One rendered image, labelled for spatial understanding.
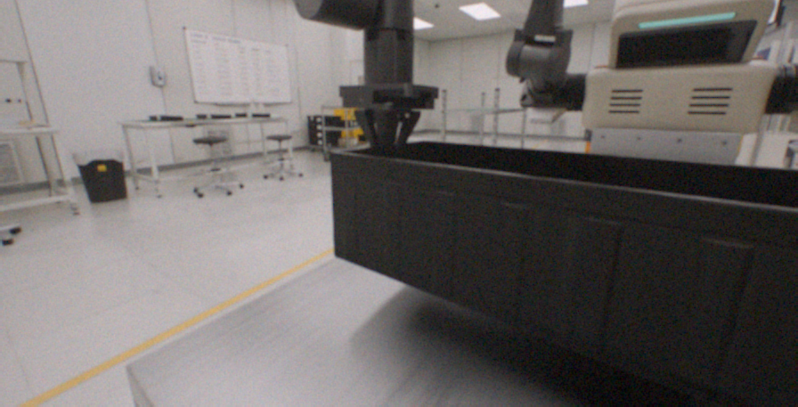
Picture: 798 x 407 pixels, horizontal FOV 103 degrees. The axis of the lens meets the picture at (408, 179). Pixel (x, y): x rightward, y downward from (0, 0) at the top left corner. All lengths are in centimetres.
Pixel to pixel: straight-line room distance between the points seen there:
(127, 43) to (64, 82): 87
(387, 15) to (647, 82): 55
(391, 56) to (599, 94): 52
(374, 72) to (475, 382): 30
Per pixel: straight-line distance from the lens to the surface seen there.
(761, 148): 596
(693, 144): 77
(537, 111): 82
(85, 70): 576
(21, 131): 406
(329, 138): 647
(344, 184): 31
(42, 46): 572
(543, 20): 70
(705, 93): 78
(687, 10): 73
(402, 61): 36
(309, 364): 30
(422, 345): 31
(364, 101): 36
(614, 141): 76
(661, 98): 78
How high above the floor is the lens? 100
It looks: 14 degrees down
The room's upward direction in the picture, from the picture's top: straight up
